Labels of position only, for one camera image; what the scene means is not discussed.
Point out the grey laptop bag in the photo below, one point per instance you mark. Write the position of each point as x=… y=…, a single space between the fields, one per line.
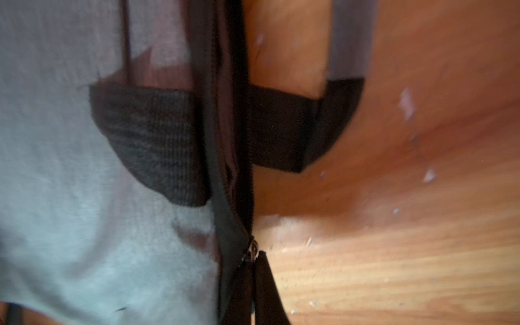
x=129 y=132

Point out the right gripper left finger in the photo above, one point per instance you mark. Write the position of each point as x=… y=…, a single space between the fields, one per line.
x=239 y=304

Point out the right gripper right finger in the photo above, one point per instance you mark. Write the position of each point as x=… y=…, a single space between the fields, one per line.
x=269 y=309

